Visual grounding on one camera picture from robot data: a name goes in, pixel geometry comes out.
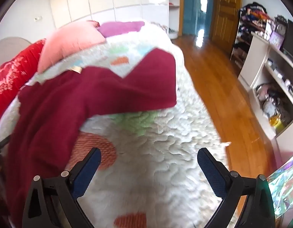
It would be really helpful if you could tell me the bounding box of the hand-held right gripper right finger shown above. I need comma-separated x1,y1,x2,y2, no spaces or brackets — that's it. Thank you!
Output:
197,147,276,228

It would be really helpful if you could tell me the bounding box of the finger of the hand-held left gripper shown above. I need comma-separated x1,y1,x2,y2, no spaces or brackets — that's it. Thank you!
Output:
0,136,12,155

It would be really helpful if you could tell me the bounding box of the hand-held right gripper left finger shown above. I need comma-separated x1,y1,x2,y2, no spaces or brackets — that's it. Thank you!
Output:
23,147,102,228

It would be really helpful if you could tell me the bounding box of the maroon fleece garment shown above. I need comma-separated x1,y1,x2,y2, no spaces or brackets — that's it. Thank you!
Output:
4,48,177,228

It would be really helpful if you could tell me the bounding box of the shoe rack with clothes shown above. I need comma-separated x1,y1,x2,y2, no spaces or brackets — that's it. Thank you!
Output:
231,2,275,69

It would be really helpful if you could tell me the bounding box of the heart patterned quilted bedspread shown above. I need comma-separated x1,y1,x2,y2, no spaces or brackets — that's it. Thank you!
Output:
0,20,232,228

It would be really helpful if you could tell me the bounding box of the red floral quilt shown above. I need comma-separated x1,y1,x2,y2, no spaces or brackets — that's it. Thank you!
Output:
0,38,46,126

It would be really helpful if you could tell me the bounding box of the iridescent bag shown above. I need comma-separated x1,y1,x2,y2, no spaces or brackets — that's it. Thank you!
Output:
266,153,293,219

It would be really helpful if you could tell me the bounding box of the pile of soft bags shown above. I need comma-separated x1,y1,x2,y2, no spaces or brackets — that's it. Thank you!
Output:
256,83,291,133

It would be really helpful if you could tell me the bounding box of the beige bed headboard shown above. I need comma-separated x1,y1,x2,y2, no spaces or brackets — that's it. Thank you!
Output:
0,37,32,73

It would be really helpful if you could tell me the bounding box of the pink ribbed pillow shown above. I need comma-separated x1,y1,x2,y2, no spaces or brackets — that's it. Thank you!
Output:
37,20,106,73

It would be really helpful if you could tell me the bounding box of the white shelf unit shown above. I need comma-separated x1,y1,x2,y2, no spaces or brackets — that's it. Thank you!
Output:
238,32,293,169

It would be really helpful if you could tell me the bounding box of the purple pillow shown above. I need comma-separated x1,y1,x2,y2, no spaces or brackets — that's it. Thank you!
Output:
98,21,146,38

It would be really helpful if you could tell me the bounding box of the purple gift box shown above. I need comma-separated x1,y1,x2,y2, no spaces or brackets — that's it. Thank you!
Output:
269,15,288,50

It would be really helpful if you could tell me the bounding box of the wooden door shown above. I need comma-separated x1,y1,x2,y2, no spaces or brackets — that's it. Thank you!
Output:
209,0,243,53

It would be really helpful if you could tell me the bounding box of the black monitor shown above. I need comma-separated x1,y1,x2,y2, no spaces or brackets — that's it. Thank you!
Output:
282,19,293,55

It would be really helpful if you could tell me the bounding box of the teal glass door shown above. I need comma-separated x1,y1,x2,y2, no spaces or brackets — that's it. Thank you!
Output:
182,0,213,37

